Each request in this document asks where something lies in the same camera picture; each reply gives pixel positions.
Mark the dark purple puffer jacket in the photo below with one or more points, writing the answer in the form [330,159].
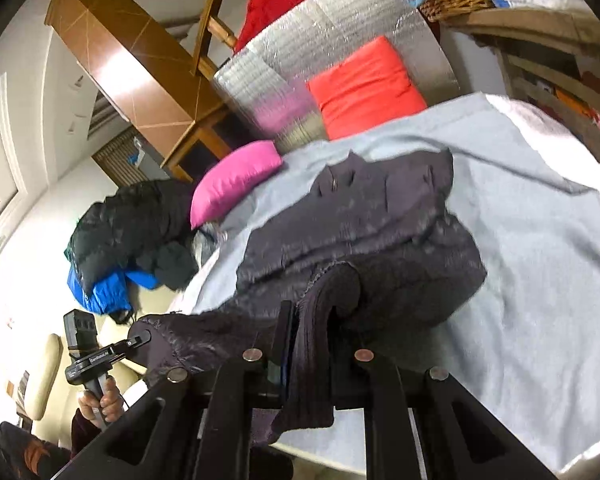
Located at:
[360,230]

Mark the wooden table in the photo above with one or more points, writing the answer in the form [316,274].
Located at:
[520,25]

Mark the grey blanket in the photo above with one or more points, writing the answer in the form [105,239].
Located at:
[530,260]

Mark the person's left forearm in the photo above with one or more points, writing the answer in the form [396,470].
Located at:
[82,435]

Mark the black puffer jacket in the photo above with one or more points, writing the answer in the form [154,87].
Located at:
[130,225]

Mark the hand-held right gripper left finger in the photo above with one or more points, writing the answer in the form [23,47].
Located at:
[280,360]

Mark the wooden stair railing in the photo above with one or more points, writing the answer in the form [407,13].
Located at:
[215,20]

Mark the person's dark clothing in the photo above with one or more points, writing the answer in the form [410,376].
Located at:
[25,455]

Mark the orange-red pillow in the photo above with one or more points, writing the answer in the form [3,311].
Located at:
[365,90]

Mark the clear plastic bag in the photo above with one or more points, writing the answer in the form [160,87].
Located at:
[210,240]

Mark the person's left hand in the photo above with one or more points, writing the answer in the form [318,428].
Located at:
[111,402]

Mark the blue jacket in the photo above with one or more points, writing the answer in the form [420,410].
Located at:
[100,295]

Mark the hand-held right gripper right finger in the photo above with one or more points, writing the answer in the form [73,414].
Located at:
[350,385]

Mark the white bed sheet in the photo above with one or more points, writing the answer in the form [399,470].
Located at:
[545,120]

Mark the wooden cabinet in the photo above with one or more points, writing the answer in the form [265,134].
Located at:
[130,60]

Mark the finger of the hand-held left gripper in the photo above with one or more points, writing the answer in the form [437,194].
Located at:
[137,337]

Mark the silver foil insulation panel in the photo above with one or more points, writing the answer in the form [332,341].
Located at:
[290,65]

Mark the pink pillow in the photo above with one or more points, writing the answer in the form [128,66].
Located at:
[235,175]

